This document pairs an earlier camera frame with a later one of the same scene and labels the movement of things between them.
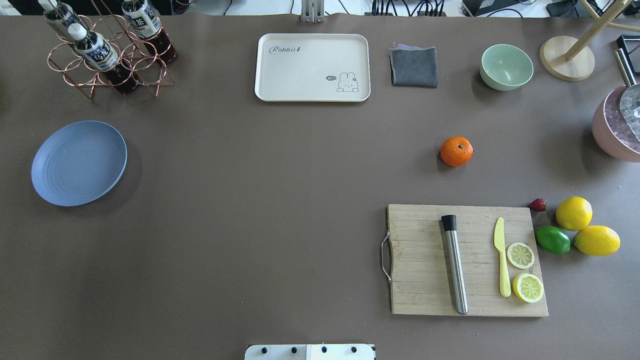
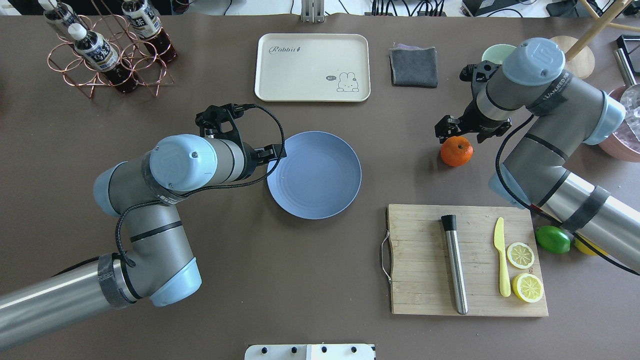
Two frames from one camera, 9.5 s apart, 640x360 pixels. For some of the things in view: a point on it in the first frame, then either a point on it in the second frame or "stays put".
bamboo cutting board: (421, 282) stays put
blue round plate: (79, 163) → (319, 178)
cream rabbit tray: (313, 67) stays put
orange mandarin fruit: (456, 151) stays put
